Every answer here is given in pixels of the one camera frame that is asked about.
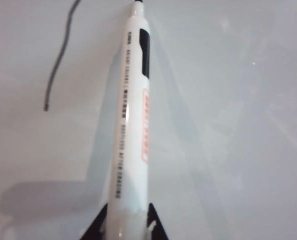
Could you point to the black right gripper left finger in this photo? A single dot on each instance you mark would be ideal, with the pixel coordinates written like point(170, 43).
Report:
point(98, 225)

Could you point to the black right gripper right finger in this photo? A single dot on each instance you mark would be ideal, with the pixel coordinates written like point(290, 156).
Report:
point(157, 232)

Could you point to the white marker pen orange label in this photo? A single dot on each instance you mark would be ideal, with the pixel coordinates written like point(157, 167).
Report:
point(131, 125)

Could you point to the large glass whiteboard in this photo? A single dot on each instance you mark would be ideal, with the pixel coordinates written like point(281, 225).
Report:
point(226, 100)

